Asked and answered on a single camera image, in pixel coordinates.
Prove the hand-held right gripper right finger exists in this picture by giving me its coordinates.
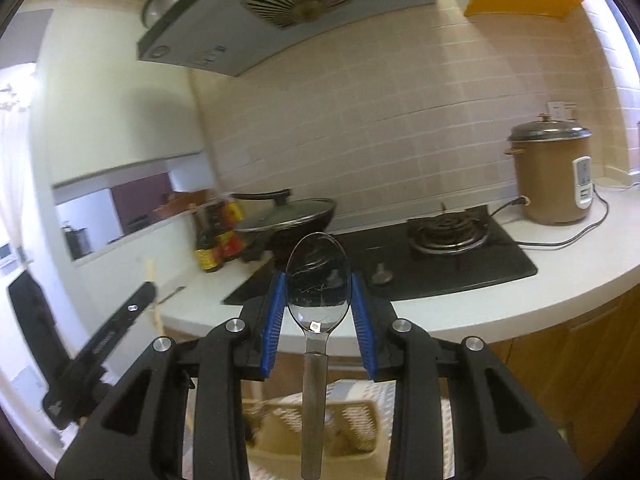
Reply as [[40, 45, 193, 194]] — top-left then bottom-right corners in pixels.
[[350, 272, 583, 480]]

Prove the black wok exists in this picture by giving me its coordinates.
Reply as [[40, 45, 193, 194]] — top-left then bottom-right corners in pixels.
[[232, 200, 337, 261]]

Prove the white kitchen countertop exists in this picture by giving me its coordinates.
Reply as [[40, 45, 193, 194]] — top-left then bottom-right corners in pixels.
[[159, 180, 640, 356]]

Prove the black appliance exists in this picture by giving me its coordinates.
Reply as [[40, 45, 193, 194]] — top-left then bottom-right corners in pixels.
[[61, 226, 93, 261]]

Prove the glass wok lid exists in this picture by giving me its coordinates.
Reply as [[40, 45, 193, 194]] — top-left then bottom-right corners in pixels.
[[229, 188, 336, 233]]

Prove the brown wooden object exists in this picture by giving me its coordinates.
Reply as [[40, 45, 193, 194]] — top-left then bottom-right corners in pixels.
[[152, 189, 211, 221]]

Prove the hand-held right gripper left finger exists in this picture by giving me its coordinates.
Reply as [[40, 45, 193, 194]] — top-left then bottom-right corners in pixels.
[[54, 272, 288, 480]]

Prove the grey range hood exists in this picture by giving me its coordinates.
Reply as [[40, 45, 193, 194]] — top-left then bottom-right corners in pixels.
[[136, 0, 443, 78]]

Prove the wooden kitchen cabinet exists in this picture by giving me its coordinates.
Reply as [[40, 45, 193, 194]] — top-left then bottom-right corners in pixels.
[[165, 285, 640, 461]]

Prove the red label sauce bottle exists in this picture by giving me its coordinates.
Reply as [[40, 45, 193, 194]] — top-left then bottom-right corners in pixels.
[[215, 199, 248, 263]]

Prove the tan plastic utensil basket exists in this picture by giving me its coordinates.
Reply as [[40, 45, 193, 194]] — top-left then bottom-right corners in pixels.
[[245, 397, 396, 480]]

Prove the black gas stove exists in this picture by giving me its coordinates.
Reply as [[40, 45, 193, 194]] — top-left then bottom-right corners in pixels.
[[221, 207, 539, 307]]

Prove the dark soy sauce bottle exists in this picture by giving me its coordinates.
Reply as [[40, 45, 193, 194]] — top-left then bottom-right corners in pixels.
[[194, 202, 226, 274]]

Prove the brown rice cooker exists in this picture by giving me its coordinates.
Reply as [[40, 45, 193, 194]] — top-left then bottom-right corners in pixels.
[[504, 113, 594, 226]]

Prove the black power cable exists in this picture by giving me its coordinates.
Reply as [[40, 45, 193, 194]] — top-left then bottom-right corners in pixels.
[[487, 182, 612, 249]]

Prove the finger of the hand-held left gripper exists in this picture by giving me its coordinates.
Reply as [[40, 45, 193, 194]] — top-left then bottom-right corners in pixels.
[[107, 281, 157, 348], [7, 269, 68, 396]]

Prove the wooden chopstick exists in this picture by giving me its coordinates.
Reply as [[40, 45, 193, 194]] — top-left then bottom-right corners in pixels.
[[144, 258, 163, 336]]

